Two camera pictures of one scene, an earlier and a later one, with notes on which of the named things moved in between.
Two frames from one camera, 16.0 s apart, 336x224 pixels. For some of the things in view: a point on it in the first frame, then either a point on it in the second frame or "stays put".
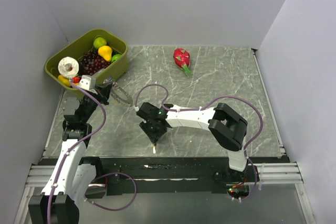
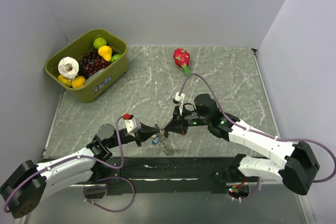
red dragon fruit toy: x=181 y=57 stays put
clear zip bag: x=122 y=96 to x=161 y=141
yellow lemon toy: x=64 y=80 stays put
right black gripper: x=152 y=136 to x=177 y=124
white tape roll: x=61 y=67 stays put
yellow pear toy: x=106 y=52 stays put
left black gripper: x=103 y=93 to x=145 y=132
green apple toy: x=99 y=42 stays put
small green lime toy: x=115 y=57 stays put
